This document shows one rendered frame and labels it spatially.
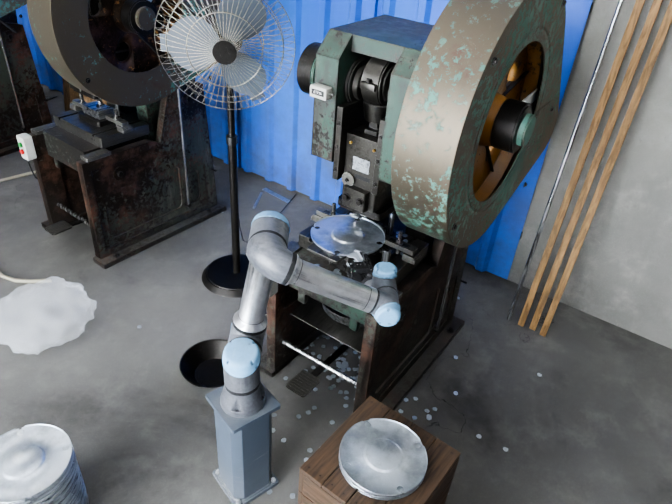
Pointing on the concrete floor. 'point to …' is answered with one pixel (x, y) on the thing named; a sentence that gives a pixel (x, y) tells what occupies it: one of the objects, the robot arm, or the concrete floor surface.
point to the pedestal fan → (237, 19)
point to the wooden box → (331, 490)
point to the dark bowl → (204, 363)
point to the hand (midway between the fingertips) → (358, 253)
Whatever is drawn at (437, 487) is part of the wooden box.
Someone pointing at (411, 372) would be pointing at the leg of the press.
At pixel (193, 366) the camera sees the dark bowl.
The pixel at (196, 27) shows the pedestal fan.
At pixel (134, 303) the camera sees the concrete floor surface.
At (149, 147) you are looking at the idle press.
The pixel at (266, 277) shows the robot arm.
